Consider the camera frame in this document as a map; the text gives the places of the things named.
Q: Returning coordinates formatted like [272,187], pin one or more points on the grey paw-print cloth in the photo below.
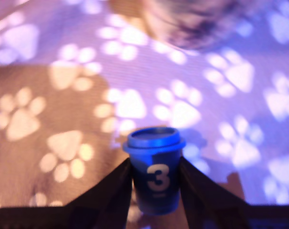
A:
[63,107]

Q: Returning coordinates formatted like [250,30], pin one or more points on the white mug with dog print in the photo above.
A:
[187,23]

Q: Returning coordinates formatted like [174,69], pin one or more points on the coffee capsule printed with three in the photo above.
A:
[156,152]

